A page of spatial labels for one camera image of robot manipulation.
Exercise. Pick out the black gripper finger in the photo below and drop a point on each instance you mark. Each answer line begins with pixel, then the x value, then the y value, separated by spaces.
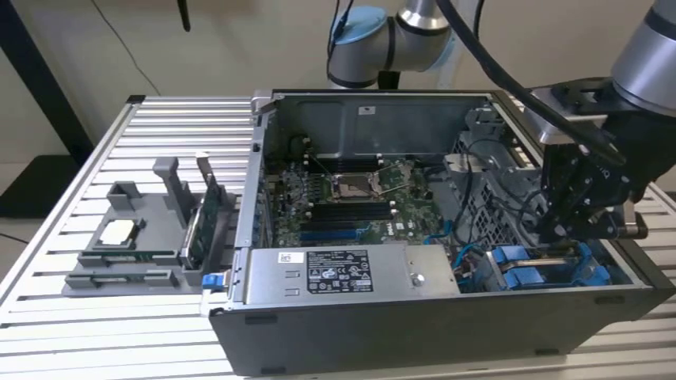
pixel 560 198
pixel 599 213

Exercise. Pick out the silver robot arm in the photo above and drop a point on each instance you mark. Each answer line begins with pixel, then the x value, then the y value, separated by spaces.
pixel 650 51

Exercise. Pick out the blue disk carrier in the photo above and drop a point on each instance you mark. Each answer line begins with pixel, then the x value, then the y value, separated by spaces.
pixel 526 279

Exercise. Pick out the disk bay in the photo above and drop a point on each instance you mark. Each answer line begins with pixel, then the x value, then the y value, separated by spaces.
pixel 492 269

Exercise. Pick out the black RAM slot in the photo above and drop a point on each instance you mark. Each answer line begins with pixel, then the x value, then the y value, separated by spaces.
pixel 354 213
pixel 354 206
pixel 351 221
pixel 348 227

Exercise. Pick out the blue expansion slot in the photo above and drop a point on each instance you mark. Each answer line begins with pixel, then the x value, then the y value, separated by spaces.
pixel 332 236

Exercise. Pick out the green motherboard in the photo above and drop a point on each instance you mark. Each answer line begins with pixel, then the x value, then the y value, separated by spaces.
pixel 412 206

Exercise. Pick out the silver power supply unit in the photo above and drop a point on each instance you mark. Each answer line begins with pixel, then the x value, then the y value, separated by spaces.
pixel 391 273

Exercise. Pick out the CPU socket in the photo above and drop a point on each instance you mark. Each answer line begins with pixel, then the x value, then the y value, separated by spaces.
pixel 352 187

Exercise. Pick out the thin locking lever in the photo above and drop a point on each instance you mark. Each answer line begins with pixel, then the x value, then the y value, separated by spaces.
pixel 322 165

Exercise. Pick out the open black PC case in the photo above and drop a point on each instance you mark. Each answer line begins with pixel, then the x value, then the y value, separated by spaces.
pixel 370 336

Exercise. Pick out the green graphics card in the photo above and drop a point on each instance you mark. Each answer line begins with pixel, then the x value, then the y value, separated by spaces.
pixel 203 221

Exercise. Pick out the blue case latch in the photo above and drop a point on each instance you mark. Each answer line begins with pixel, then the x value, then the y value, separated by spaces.
pixel 210 282

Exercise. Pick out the grey parts rack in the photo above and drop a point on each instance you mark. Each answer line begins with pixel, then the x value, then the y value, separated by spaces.
pixel 154 221

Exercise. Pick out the green RAM stick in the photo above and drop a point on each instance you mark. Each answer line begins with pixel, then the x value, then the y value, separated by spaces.
pixel 132 258

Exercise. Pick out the silver CPU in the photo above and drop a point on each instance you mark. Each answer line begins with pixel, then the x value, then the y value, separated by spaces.
pixel 119 233

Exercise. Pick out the black antenna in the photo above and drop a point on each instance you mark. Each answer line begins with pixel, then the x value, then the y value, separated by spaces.
pixel 184 16

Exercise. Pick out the black flat base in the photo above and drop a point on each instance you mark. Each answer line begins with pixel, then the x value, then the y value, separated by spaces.
pixel 36 186

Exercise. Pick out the black slanted pole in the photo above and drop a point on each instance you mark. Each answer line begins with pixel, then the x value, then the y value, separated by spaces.
pixel 47 91

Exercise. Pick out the side camera bracket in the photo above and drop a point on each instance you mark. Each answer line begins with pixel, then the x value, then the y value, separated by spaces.
pixel 634 227

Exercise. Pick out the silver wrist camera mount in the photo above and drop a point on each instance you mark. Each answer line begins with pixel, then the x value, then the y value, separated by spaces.
pixel 547 118

